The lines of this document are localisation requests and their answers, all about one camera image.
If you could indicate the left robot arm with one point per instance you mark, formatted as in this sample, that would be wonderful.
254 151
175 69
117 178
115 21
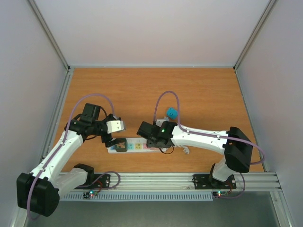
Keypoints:
41 189

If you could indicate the dark green cube adapter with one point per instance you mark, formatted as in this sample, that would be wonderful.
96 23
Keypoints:
122 146

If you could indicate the aluminium front rail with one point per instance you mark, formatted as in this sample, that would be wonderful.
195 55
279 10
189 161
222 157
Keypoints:
182 182

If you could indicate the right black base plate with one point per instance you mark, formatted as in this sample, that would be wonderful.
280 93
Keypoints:
204 181

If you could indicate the left controller board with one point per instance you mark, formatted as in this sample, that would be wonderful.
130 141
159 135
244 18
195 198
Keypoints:
90 194

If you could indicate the grey slotted cable duct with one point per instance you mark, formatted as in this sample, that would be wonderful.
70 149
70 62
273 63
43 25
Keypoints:
138 196

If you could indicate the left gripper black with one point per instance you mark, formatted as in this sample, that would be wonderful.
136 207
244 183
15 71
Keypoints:
105 139

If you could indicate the controller board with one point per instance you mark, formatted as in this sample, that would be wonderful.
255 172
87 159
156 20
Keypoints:
90 194
218 194

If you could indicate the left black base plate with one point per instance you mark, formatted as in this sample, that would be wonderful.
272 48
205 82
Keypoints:
102 182

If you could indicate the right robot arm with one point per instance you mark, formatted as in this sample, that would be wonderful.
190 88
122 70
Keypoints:
232 144

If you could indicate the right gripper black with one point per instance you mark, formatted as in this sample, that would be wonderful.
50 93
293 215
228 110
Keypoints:
150 144

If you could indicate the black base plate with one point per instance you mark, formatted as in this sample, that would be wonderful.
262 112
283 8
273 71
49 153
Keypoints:
102 182
204 181

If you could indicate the pink cube adapter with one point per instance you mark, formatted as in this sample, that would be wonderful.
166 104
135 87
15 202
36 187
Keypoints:
147 149

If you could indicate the right controller board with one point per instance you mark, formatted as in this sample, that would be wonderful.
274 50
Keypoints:
218 194

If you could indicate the white power strip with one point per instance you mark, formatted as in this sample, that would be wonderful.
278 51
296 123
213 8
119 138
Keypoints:
135 145

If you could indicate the blue round adapter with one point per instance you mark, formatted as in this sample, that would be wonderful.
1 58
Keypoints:
172 113

